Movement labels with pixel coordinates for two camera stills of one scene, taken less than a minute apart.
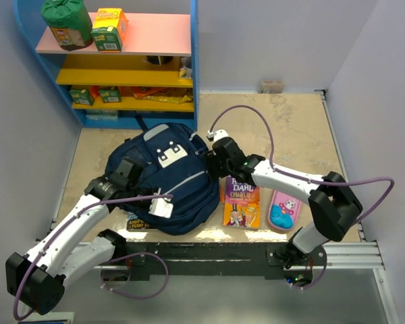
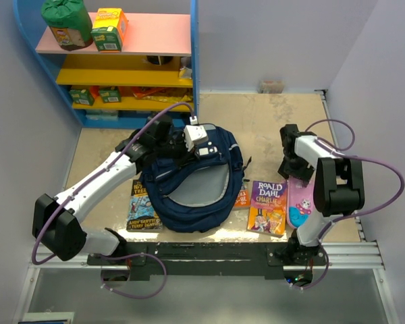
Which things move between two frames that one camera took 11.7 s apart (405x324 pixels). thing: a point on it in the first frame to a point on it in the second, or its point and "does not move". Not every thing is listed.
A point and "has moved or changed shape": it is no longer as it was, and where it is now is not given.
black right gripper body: [223, 169] to [297, 167]
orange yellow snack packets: [176, 94] does not move
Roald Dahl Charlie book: [241, 204] to [267, 207]
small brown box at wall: [271, 86] does not move
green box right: [110, 94] does not move
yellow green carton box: [109, 30] does not move
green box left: [82, 96] does not move
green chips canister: [70, 21] does not move
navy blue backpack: [173, 169] has moved or changed shape
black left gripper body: [136, 192] to [175, 148]
